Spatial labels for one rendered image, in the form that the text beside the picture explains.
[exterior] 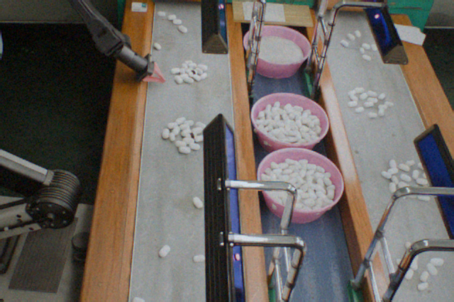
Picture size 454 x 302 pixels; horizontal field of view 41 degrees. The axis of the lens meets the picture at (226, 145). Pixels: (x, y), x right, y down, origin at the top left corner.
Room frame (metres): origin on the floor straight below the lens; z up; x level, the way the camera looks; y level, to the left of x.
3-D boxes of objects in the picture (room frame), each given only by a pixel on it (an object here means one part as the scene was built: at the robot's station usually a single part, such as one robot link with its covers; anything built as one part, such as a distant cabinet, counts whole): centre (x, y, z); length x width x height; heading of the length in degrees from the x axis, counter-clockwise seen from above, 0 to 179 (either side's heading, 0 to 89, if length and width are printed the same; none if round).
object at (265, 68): (2.01, -0.15, 0.72); 0.27 x 0.27 x 0.10
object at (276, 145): (1.57, -0.20, 0.72); 0.27 x 0.27 x 0.10
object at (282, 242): (0.85, -0.09, 0.90); 0.20 x 0.19 x 0.45; 7
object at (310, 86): (1.86, -0.37, 0.90); 0.20 x 0.19 x 0.45; 7
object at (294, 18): (2.22, -0.12, 0.77); 0.33 x 0.15 x 0.01; 97
